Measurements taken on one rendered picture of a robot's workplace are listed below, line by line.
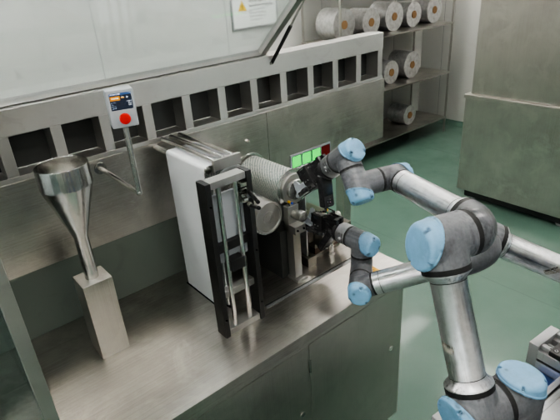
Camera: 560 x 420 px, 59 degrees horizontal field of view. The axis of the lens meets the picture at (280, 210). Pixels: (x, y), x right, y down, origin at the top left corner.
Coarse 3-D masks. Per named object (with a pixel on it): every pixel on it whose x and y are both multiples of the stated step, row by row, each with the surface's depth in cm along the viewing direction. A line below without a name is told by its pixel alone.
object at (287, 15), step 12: (300, 0) 171; (288, 12) 175; (276, 36) 187; (264, 48) 192; (228, 60) 186; (156, 72) 170; (168, 72) 172; (96, 84) 158; (108, 84) 160; (36, 96) 148; (48, 96) 150; (60, 96) 152
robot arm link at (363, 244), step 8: (344, 232) 170; (352, 232) 168; (360, 232) 167; (368, 232) 167; (344, 240) 170; (352, 240) 167; (360, 240) 165; (368, 240) 163; (376, 240) 164; (352, 248) 168; (360, 248) 165; (368, 248) 163; (376, 248) 166; (352, 256) 169; (360, 256) 167; (368, 256) 165
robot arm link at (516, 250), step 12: (504, 228) 156; (504, 240) 154; (516, 240) 157; (504, 252) 156; (516, 252) 156; (528, 252) 156; (540, 252) 156; (552, 252) 158; (516, 264) 160; (528, 264) 157; (540, 264) 156; (552, 264) 156; (552, 276) 157
